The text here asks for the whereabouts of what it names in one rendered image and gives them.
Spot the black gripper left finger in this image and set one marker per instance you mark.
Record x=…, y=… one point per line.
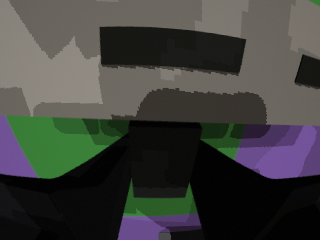
x=87, y=203

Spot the black two-prong plug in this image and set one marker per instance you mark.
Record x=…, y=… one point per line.
x=163, y=154

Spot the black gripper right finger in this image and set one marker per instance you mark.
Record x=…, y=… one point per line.
x=235, y=203

